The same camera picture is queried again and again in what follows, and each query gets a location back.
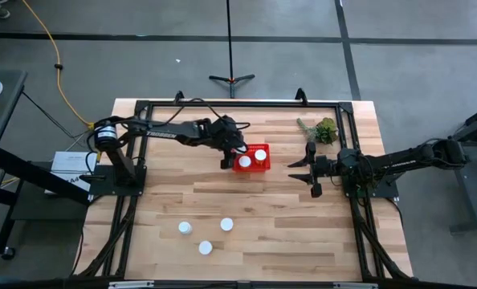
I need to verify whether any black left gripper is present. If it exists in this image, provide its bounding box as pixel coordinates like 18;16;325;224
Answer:
206;127;249;170

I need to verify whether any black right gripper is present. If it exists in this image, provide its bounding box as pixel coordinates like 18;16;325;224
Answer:
287;140;342;198

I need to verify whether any red plastic mesh basket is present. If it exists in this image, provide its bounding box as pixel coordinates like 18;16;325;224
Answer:
231;143;271;173

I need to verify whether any trailing green succulent sprig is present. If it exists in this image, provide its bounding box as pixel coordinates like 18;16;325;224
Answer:
296;117;318;141

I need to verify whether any potted green succulent plant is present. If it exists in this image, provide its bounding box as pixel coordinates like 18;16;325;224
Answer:
313;116;340;146

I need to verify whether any black tripod stand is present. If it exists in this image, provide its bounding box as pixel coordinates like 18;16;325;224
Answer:
208;0;256;100

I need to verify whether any white paper box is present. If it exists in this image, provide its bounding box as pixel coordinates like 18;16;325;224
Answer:
45;150;99;197

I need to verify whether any dark metal equipment stand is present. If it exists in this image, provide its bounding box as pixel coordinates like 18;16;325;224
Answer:
449;100;477;236

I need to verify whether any black side table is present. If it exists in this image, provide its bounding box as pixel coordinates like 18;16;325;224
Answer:
0;68;91;260

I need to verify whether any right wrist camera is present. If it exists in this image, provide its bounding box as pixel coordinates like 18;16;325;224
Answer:
320;156;339;173

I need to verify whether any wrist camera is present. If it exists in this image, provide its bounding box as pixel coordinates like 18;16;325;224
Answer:
210;115;239;133
320;156;339;173

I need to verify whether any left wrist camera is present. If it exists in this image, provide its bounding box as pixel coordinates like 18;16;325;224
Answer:
210;115;239;133

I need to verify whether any black metal table frame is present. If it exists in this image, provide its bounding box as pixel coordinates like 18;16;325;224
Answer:
75;99;414;282

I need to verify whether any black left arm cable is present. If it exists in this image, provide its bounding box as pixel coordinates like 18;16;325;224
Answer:
156;97;251;132

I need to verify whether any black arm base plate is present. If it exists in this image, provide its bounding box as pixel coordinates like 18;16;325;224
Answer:
79;163;148;197
342;176;400;201

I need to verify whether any silver metal bracket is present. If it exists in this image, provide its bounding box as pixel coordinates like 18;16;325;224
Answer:
108;280;155;289
332;282;380;289

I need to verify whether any thin black floor cable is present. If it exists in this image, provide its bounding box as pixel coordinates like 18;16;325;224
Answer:
21;90;74;140

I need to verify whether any yellow extension cable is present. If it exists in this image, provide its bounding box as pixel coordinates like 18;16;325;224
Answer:
21;0;103;132

